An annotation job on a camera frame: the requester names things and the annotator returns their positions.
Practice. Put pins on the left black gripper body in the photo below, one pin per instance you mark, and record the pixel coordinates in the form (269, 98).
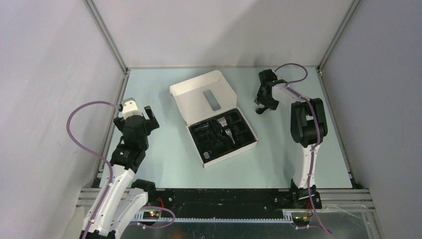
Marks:
(148, 128)

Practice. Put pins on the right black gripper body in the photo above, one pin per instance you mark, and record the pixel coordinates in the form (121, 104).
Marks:
(266, 100)

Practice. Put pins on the white cardboard kit box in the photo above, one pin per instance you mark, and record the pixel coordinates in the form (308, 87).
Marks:
(203, 97)

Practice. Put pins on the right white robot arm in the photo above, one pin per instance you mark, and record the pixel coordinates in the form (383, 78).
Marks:
(308, 127)

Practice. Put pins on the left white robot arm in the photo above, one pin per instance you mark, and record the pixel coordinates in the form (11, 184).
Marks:
(121, 197)

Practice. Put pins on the silver black hair clipper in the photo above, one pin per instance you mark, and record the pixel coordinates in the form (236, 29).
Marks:
(226, 129)

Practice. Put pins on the black plastic tray insert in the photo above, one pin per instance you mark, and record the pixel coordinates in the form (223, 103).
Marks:
(214, 146)

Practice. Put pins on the left control board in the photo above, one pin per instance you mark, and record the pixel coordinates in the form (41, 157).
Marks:
(151, 215)

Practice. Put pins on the control board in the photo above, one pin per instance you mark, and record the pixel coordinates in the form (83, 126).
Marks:
(301, 221)
(151, 215)

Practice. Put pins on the right control board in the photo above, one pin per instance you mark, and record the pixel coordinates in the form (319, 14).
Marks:
(301, 221)

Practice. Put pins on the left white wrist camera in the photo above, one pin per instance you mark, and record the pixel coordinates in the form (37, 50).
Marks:
(129, 108)

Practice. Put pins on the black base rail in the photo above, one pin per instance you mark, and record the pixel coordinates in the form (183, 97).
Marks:
(229, 204)

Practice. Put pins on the aluminium frame rail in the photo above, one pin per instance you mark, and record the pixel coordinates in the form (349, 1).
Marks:
(105, 33)

